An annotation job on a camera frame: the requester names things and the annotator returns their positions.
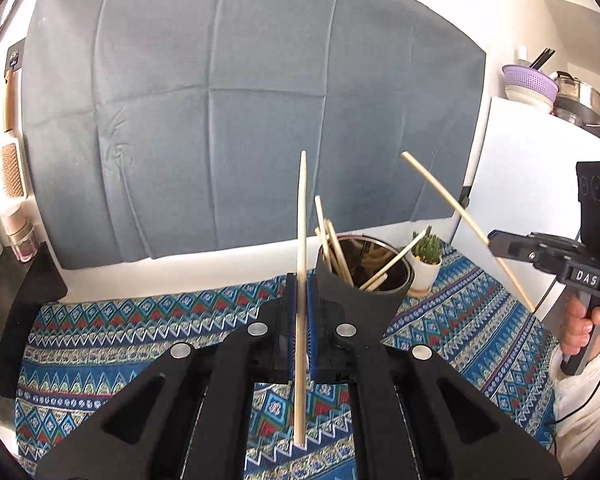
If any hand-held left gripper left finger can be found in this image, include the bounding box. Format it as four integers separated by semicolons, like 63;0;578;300
34;272;301;480

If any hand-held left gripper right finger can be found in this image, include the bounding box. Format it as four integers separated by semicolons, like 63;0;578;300
306;277;565;480

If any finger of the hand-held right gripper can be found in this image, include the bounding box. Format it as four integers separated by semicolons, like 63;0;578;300
489;229;535;244
489;239;537;262

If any black cylindrical utensil holder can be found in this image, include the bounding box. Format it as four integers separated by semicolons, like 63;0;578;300
314;234;414;342

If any pale slender wooden chopstick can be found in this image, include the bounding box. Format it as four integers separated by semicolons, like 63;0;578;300
401;151;537;313
294;150;310;450

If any bunch of wooden chopsticks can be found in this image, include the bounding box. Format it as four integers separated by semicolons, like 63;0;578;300
314;195;429;292

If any person's right hand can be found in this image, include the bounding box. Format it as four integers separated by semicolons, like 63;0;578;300
559;294;600;358

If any white refrigerator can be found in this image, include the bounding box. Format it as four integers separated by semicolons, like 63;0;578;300
452;95;600;321

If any green cactus plant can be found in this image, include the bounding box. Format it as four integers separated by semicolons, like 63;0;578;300
411;225;442;264

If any white round plant pot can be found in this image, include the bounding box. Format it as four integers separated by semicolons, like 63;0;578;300
409;252;443;294

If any white bowl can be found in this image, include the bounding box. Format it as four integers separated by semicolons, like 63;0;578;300
504;85;556;114

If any purple plastic colander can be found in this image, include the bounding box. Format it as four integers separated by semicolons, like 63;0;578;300
502;64;560;104

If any steel pot with lid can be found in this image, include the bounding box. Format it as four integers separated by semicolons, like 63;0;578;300
552;71;600;127

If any blue patterned tablecloth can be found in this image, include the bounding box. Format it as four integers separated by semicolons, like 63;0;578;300
15;240;561;480

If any person's white clothing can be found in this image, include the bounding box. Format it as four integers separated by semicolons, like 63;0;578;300
550;355;600;467

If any grey backdrop cloth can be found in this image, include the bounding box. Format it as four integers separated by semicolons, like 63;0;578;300
20;0;487;271

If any pink jar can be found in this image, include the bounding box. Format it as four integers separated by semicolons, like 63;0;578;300
5;210;37;262

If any wooden hairbrush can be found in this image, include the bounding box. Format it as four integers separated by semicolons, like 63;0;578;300
0;70;29;202

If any black cable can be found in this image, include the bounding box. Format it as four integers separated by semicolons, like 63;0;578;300
532;275;600;461

